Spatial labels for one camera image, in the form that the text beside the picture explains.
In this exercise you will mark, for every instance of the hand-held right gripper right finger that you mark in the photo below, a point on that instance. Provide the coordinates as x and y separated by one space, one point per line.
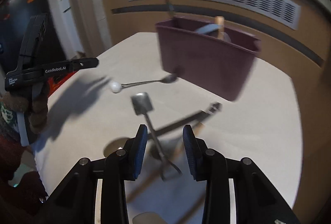
191 156

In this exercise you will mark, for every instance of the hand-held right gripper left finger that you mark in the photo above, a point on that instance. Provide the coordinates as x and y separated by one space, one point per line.
139 154

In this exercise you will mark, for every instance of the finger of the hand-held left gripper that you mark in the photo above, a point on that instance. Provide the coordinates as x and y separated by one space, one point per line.
85 63

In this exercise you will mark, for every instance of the shovel-shaped metal spoon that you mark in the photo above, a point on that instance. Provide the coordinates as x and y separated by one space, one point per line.
142 103

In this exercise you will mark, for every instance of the maroon plastic utensil holder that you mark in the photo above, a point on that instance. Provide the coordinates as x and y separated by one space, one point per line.
206 63

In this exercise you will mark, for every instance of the blue-grey rice spoon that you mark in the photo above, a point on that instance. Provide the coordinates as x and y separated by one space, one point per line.
206 28

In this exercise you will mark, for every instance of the wooden spoon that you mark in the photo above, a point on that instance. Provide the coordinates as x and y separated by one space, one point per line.
219 26

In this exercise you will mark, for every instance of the person's left forearm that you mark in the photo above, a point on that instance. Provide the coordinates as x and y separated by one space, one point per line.
38 110

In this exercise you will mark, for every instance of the metal spoon with white knob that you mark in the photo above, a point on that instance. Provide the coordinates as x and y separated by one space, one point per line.
115 87

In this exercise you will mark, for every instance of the white storage cabinet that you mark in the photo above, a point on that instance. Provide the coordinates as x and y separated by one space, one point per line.
55 6

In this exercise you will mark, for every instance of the kitchen counter with wooden front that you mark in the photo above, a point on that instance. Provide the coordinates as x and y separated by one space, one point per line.
144 22

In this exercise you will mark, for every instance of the dark red cloth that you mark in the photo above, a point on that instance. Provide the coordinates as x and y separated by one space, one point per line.
20 187

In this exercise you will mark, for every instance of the beige door frame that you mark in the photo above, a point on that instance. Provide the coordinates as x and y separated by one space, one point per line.
90 6

